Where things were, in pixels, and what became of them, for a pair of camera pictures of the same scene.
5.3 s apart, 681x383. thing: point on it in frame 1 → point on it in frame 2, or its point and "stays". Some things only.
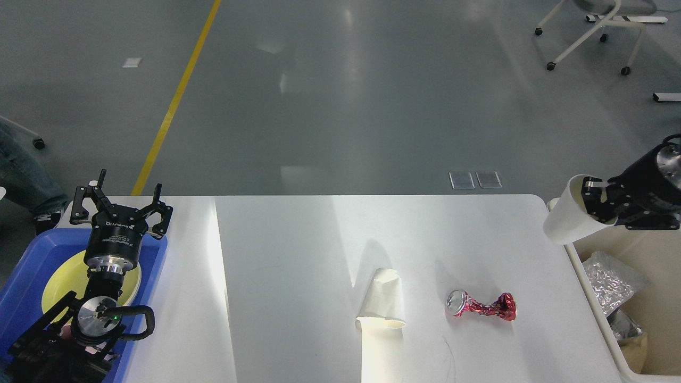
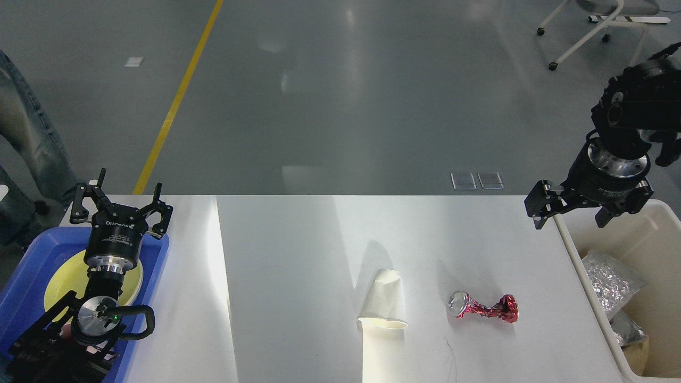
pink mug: (66, 333) stays
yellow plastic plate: (72, 274) stays
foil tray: (613, 284) stays
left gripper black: (122, 236) stays
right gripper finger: (591, 192) → (544, 199)
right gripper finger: (652, 221) → (631, 203)
